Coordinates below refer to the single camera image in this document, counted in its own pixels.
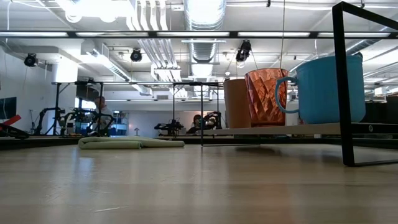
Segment blue handled mug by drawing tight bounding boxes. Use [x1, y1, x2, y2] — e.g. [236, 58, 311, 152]
[274, 52, 367, 125]

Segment red flat object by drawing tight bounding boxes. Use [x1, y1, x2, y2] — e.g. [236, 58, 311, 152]
[0, 114, 23, 127]

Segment tan paper cup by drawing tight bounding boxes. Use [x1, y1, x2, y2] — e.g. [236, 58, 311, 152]
[223, 78, 252, 129]

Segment dark wall monitor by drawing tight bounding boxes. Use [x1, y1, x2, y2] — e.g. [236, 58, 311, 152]
[0, 96, 17, 119]

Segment black overhead frame bar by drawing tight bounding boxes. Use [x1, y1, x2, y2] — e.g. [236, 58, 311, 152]
[0, 30, 398, 39]

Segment silver ceiling duct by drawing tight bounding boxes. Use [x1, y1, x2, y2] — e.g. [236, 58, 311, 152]
[182, 0, 228, 63]

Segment blue storage bins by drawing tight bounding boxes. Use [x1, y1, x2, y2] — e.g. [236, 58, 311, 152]
[111, 110, 129, 136]

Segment person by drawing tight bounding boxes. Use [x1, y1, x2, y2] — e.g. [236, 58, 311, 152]
[186, 114, 206, 135]
[93, 95, 114, 135]

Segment black ceiling camera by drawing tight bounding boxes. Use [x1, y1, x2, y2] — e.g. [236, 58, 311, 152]
[235, 39, 252, 62]
[129, 48, 143, 63]
[24, 52, 39, 68]

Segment folded green cloth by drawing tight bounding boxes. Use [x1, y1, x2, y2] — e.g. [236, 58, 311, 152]
[77, 136, 186, 150]

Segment black background rig frame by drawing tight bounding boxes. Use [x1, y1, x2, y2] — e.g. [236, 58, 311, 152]
[51, 80, 105, 136]
[172, 82, 224, 138]

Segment orange faceted plastic tumbler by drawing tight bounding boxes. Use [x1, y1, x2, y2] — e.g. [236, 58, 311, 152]
[244, 68, 290, 128]

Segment black frame wooden shelf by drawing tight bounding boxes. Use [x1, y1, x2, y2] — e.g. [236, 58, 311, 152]
[198, 1, 398, 167]

